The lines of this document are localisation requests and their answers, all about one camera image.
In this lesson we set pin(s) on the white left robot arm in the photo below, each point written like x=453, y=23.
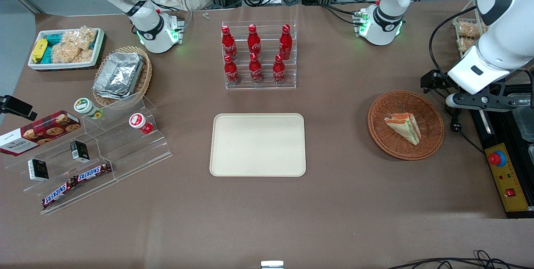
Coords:
x=513, y=43

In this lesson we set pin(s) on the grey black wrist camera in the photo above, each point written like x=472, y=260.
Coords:
x=492, y=102

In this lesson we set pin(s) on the red tartan cookie box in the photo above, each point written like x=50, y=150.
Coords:
x=37, y=133

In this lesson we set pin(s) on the clear rice cracker bag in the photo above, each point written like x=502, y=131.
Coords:
x=85, y=35
x=64, y=53
x=86, y=55

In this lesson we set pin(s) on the red emergency stop button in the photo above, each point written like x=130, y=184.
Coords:
x=497, y=159

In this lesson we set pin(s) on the black connector block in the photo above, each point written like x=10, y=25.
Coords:
x=434, y=82

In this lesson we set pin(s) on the teal snack packet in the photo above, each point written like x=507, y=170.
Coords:
x=47, y=55
x=53, y=38

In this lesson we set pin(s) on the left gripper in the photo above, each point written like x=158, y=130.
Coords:
x=442, y=80

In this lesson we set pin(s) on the stacked foil containers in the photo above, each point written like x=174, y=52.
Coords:
x=119, y=75

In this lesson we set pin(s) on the small black white box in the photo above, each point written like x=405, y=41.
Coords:
x=79, y=151
x=38, y=169

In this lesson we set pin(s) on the brown snickers bar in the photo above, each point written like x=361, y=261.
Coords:
x=92, y=172
x=58, y=194

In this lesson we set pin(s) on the red cola bottle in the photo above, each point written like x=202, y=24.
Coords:
x=279, y=70
x=285, y=43
x=228, y=46
x=255, y=70
x=254, y=41
x=231, y=71

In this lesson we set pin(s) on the clear plastic container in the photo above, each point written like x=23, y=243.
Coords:
x=525, y=123
x=531, y=154

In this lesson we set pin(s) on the yellow snack packet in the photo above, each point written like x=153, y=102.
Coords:
x=39, y=50

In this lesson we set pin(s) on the clear acrylic stepped display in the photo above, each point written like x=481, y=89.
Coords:
x=129, y=152

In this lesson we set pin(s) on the black machine yellow panel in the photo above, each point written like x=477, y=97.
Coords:
x=496, y=135

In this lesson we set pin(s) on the light oval wicker basket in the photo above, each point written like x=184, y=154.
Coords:
x=146, y=75

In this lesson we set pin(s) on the white rectangular snack bin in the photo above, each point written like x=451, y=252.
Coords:
x=62, y=66

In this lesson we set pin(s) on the beige rectangular tray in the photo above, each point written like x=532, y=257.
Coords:
x=250, y=144

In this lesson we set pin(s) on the red lid cup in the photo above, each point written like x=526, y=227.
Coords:
x=137, y=121

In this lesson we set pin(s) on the triangular sandwich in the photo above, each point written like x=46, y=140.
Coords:
x=404, y=128

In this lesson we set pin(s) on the brown round wicker basket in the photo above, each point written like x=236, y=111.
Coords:
x=429, y=135

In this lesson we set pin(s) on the clear fried snack bag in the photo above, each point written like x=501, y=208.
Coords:
x=469, y=30
x=465, y=44

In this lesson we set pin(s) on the clear acrylic bottle rack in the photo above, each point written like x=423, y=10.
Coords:
x=267, y=86

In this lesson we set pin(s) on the green lid cup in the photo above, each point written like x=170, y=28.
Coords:
x=85, y=106

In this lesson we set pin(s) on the black clamp device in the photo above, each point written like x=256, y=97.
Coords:
x=16, y=107

